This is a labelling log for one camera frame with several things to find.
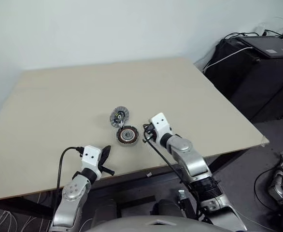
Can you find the black cabinet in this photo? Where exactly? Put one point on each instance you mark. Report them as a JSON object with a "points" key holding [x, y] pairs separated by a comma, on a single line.
{"points": [[252, 84]]}

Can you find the silver round motor disc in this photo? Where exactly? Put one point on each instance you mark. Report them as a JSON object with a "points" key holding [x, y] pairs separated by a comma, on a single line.
{"points": [[118, 116]]}

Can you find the flat black device box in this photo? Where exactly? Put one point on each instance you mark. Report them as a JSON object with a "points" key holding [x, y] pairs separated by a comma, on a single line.
{"points": [[269, 46]]}

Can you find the white power adapter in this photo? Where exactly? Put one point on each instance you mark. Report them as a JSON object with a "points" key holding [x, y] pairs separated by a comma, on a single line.
{"points": [[260, 28]]}

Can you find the black copper-wound motor housing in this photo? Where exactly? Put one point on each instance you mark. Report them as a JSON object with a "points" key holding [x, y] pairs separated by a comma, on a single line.
{"points": [[128, 135]]}

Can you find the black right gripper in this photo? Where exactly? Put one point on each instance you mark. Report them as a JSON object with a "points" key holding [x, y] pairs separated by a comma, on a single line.
{"points": [[151, 133]]}

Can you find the small white scrap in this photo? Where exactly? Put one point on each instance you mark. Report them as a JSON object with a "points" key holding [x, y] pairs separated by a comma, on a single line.
{"points": [[149, 174]]}

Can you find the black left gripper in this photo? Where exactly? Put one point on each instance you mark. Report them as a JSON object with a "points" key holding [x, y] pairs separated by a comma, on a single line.
{"points": [[102, 163]]}

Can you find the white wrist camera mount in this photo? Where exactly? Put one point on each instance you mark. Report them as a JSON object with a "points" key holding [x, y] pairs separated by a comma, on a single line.
{"points": [[91, 157], [161, 125]]}

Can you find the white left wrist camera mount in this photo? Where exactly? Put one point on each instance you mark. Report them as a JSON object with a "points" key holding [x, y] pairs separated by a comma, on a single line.
{"points": [[91, 157]]}

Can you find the silver robot on floor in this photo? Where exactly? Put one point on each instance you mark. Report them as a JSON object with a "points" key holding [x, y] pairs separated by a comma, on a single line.
{"points": [[280, 181]]}

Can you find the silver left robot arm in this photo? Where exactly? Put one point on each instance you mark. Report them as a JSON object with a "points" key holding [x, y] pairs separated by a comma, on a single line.
{"points": [[70, 193]]}

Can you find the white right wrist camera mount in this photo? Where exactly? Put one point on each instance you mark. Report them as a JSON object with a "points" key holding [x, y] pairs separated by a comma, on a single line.
{"points": [[161, 125]]}

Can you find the small metal bracket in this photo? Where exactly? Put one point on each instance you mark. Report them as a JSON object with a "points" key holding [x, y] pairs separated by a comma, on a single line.
{"points": [[182, 194]]}

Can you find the grey robot torso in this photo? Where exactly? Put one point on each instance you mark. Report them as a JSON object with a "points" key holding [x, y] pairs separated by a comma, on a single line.
{"points": [[151, 223]]}

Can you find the dark grey rounded shape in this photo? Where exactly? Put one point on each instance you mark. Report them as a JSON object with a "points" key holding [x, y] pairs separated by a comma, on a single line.
{"points": [[168, 207]]}

